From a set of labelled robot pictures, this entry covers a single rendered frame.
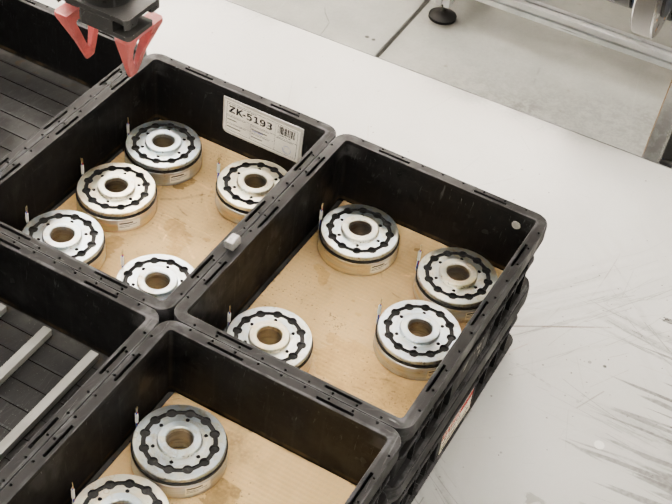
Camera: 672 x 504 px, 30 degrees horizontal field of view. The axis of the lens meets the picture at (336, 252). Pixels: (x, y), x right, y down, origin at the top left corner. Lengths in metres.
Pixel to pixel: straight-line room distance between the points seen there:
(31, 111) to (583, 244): 0.83
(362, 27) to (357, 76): 1.39
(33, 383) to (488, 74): 2.18
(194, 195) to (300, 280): 0.21
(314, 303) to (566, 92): 1.97
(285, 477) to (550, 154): 0.87
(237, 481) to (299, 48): 1.01
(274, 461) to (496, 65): 2.22
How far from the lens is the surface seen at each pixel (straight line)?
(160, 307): 1.40
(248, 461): 1.39
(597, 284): 1.85
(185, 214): 1.66
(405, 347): 1.48
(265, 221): 1.53
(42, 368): 1.48
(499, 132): 2.07
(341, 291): 1.57
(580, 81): 3.48
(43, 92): 1.87
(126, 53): 1.46
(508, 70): 3.46
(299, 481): 1.38
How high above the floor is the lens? 1.95
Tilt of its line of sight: 44 degrees down
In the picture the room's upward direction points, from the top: 7 degrees clockwise
